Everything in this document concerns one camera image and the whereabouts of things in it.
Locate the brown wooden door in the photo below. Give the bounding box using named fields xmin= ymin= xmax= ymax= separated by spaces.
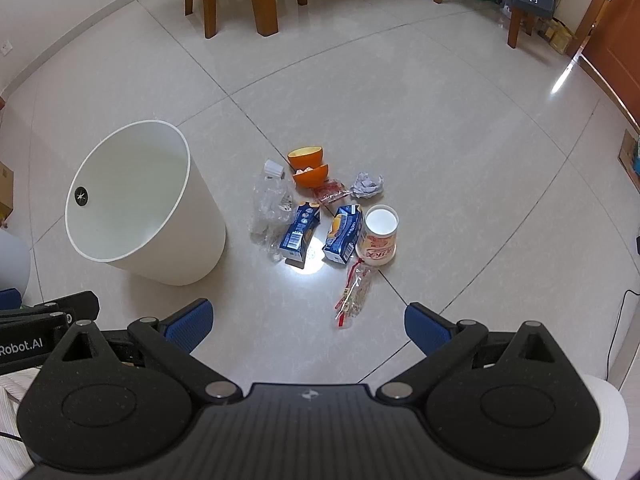
xmin=582 ymin=0 xmax=640 ymax=126

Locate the white plastic trash bin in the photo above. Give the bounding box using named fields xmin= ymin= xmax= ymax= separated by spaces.
xmin=65 ymin=120 xmax=227 ymax=287

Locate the blue carton with orange picture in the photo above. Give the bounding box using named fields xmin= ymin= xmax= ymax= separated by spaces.
xmin=321 ymin=204 xmax=364 ymax=264

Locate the paper ball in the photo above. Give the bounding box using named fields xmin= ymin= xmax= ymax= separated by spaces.
xmin=350 ymin=172 xmax=385 ymax=200

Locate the blue milk carton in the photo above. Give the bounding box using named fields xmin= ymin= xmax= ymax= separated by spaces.
xmin=278 ymin=201 xmax=322 ymax=267

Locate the black cable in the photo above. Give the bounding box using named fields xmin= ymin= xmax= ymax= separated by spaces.
xmin=606 ymin=289 xmax=640 ymax=386

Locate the person's striped shirt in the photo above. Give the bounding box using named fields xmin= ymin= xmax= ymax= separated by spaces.
xmin=0 ymin=366 xmax=48 ymax=480

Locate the white printed paper cup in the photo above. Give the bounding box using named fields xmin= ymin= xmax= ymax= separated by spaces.
xmin=355 ymin=204 xmax=400 ymax=266

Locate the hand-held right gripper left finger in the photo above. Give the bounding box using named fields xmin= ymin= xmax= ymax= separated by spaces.
xmin=47 ymin=298 xmax=243 ymax=406

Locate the open cardboard box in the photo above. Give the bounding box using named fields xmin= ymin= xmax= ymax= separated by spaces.
xmin=617 ymin=130 xmax=640 ymax=181

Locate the red snack wrapper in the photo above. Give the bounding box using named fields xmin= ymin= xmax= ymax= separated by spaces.
xmin=312 ymin=180 xmax=351 ymax=205

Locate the clear wrapper with red stripes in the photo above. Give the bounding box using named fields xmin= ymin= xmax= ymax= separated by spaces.
xmin=334 ymin=257 xmax=373 ymax=328

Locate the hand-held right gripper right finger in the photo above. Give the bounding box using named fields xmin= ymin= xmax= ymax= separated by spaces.
xmin=376 ymin=302 xmax=576 ymax=405

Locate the crushed clear plastic bottle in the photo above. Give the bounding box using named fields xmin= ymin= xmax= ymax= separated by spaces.
xmin=249 ymin=170 xmax=297 ymax=261

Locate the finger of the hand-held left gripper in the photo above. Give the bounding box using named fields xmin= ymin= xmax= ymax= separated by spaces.
xmin=32 ymin=290 xmax=100 ymax=322
xmin=0 ymin=311 xmax=74 ymax=333

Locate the brown cardboard box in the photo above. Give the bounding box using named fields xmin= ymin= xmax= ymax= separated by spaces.
xmin=0 ymin=160 xmax=15 ymax=226

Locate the orange peel half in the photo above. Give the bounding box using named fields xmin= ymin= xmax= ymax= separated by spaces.
xmin=287 ymin=146 xmax=326 ymax=171
xmin=292 ymin=163 xmax=331 ymax=189

